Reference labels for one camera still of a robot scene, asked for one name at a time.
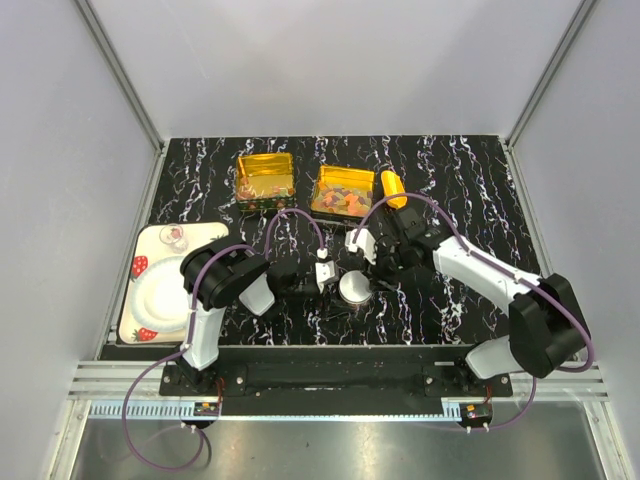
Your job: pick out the small clear cup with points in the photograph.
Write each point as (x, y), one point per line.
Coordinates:
(173, 236)

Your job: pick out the white paper plate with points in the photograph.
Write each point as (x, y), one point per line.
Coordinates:
(158, 300)

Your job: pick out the black marble pattern mat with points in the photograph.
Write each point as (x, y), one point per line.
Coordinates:
(467, 176)

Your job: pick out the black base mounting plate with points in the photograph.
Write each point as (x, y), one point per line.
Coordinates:
(406, 368)

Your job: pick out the gold tin with lollipops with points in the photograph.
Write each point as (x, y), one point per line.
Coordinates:
(265, 182)

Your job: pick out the strawberry pattern tray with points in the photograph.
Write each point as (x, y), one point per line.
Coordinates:
(148, 250)

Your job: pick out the clear plastic jar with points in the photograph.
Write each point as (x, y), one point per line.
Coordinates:
(356, 302)

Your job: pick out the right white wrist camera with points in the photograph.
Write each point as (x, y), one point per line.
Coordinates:
(361, 241)

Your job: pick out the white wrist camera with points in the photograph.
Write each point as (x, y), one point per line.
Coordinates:
(326, 272)
(361, 241)

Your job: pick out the aluminium rail base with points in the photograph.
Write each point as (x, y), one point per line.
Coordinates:
(124, 390)

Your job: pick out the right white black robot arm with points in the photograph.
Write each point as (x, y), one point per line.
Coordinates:
(546, 326)

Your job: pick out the left aluminium frame post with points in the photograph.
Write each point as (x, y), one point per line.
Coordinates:
(107, 50)

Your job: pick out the right aluminium frame post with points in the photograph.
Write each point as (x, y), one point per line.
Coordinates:
(567, 40)

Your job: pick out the gold tin with gummies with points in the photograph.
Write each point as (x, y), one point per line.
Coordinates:
(343, 192)

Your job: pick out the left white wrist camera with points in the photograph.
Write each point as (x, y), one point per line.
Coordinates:
(326, 272)

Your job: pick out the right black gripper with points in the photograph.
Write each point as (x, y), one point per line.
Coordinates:
(381, 274)

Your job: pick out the aluminium frame post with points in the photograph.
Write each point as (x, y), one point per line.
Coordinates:
(107, 50)
(567, 40)

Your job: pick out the yellow plastic scoop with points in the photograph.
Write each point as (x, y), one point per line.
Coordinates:
(392, 187)

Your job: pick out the white jar lid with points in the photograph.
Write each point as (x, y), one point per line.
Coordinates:
(354, 283)

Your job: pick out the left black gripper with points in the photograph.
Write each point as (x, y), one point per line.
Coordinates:
(318, 289)

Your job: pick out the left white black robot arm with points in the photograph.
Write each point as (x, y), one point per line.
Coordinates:
(222, 272)

